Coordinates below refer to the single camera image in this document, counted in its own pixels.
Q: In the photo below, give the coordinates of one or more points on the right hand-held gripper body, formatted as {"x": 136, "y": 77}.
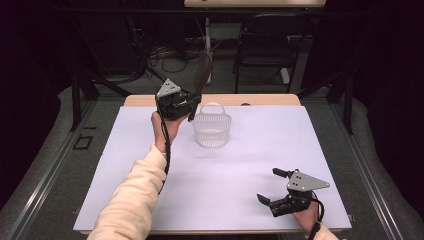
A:
{"x": 303, "y": 182}

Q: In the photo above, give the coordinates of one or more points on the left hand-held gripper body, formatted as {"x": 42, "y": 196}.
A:
{"x": 171, "y": 103}

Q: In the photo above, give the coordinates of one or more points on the aluminium floor rail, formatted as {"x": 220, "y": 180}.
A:
{"x": 370, "y": 180}
{"x": 43, "y": 185}

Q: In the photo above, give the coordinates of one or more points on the wooden desk with white legs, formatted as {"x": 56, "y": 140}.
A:
{"x": 253, "y": 3}

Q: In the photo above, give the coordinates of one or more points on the white table mat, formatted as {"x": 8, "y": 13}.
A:
{"x": 233, "y": 166}

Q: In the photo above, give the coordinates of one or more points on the black metal stand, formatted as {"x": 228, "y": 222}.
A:
{"x": 76, "y": 100}
{"x": 348, "y": 103}

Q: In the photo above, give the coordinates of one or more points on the black folding chair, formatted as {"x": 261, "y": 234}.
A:
{"x": 266, "y": 50}

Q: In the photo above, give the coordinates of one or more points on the person's right hand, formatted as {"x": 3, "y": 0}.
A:
{"x": 308, "y": 216}

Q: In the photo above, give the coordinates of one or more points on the black spatula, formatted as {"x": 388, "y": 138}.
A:
{"x": 202, "y": 73}

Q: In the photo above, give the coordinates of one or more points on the wooden table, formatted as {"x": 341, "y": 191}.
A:
{"x": 260, "y": 99}

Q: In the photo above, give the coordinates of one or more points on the white plastic basket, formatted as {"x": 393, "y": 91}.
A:
{"x": 213, "y": 133}

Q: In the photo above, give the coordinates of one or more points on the black tape square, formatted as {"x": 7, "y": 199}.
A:
{"x": 77, "y": 142}

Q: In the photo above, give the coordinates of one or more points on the person's left hand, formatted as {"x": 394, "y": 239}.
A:
{"x": 168, "y": 130}

